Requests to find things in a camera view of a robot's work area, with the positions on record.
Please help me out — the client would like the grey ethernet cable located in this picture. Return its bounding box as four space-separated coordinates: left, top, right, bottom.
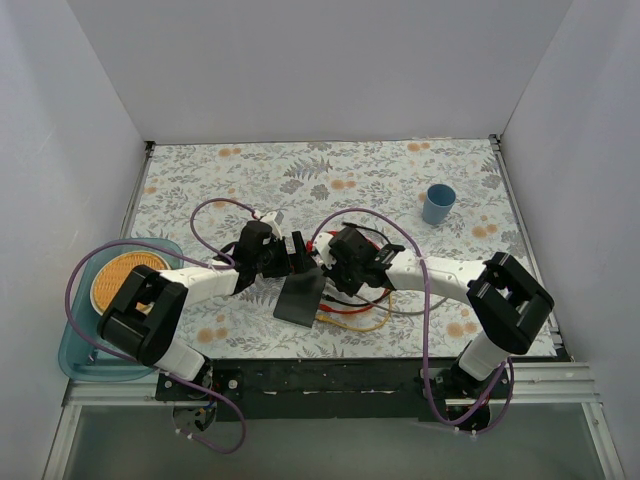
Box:
349 292 451 315

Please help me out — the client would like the aluminium frame rail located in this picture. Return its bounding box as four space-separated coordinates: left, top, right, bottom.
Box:
62 362 601 407

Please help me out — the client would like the teal plastic tray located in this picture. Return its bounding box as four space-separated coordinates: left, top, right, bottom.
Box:
58 238 183 383

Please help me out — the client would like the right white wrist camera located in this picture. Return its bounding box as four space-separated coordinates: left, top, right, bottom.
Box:
312 232 336 269

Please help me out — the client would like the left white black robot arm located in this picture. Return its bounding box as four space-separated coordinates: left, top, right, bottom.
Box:
97 220 326 400

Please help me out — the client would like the orange woven round plate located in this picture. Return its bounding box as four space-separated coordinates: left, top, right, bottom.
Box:
90 250 170 314

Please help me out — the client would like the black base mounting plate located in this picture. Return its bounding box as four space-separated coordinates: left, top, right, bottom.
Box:
155 349 507 435

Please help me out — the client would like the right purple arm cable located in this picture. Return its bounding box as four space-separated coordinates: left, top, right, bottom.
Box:
308 207 514 434

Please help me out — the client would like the black ethernet cable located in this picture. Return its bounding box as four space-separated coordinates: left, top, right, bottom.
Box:
323 222 396 308

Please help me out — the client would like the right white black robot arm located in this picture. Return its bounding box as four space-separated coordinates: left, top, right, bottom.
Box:
312 227 555 398

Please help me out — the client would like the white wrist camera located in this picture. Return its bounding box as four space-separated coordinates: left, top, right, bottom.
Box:
259 211 284 239
312 232 336 269

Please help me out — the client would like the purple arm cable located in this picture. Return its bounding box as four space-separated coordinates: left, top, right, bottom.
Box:
308 207 514 434
64 198 248 455

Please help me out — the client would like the black network switch box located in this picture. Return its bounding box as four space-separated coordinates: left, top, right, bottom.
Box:
273 268 326 328

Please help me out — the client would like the blue plastic cup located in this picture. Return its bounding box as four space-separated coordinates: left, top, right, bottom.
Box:
422 184 456 225

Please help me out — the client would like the red ethernet cable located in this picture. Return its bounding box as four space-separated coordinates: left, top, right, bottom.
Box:
305 230 396 314

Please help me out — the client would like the floral patterned table mat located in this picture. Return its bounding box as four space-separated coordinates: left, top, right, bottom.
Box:
132 139 528 358

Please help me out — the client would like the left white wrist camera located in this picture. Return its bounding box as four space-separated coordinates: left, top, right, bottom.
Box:
259 211 284 239

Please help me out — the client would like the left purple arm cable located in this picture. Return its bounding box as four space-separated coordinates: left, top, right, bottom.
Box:
64 198 248 455

